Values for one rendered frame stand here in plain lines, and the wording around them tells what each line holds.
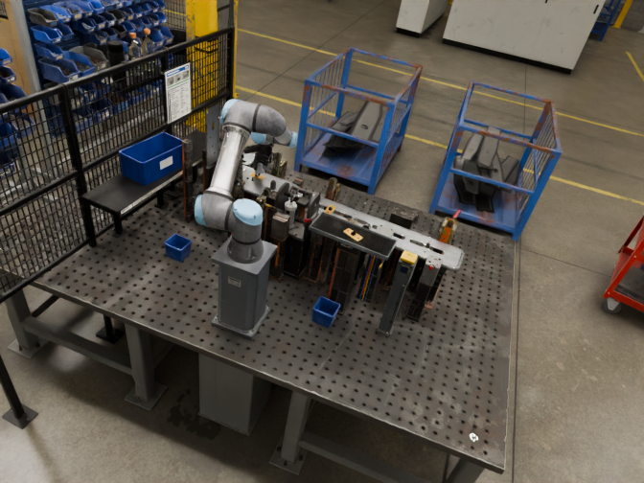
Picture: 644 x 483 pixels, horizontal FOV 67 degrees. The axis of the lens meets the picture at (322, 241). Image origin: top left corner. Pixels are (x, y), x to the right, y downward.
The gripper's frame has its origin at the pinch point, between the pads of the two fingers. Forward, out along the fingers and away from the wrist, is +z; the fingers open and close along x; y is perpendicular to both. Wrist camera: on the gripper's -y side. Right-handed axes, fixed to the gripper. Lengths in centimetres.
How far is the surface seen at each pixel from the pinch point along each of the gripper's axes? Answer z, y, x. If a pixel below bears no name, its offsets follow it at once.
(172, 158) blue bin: -7.4, -35.3, -26.6
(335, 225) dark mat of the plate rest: -15, 60, -37
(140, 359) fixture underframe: 67, -7, -92
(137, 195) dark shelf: 0, -34, -55
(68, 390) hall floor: 104, -45, -106
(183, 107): -17, -55, 9
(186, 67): -39, -55, 12
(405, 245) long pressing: 1, 90, -11
